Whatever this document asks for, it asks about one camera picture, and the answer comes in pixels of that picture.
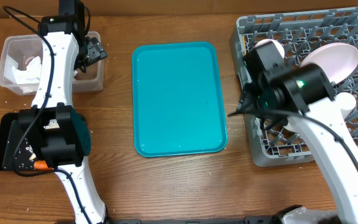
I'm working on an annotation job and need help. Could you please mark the white napkin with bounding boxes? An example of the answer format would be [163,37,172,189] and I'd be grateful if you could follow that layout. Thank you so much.
[0,55,42,95]

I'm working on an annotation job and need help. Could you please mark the teal plastic serving tray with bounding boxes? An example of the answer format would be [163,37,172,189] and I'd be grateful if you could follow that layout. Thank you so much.
[132,42,228,157]

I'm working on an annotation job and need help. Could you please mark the grey dishwasher rack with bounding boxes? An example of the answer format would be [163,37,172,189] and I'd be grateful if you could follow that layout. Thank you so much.
[230,7,358,167]

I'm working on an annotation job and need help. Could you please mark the clear plastic bin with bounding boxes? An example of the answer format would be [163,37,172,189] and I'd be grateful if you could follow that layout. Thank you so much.
[0,34,104,95]

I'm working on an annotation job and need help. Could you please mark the rice and peanut scraps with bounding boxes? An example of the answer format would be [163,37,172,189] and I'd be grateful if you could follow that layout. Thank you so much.
[4,139,37,168]

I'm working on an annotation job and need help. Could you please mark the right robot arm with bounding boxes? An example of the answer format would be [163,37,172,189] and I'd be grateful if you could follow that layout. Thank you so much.
[237,39,358,223]

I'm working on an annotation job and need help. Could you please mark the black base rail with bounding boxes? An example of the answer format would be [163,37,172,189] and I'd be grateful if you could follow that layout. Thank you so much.
[109,216,277,224]

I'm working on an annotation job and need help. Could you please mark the wooden chopstick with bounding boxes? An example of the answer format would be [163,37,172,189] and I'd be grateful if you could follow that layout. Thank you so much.
[241,35,247,49]

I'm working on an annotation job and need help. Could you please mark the orange carrot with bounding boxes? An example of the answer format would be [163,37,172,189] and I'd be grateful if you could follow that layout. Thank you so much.
[34,161,53,171]

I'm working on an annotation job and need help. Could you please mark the black plastic tray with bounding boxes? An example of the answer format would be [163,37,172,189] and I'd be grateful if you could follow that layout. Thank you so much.
[0,112,86,172]

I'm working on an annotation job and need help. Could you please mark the cardboard wall panel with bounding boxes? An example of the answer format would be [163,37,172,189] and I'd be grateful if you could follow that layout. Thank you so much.
[0,0,358,18]

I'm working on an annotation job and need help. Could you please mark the white round plate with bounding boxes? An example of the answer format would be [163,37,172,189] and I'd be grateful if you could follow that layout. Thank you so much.
[300,42,358,84]

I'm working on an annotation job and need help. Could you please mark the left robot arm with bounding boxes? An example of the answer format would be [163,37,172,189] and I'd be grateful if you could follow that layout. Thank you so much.
[19,1,109,223]

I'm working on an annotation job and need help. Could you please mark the white paper cup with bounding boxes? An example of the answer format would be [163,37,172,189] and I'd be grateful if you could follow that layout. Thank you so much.
[336,92,356,119]

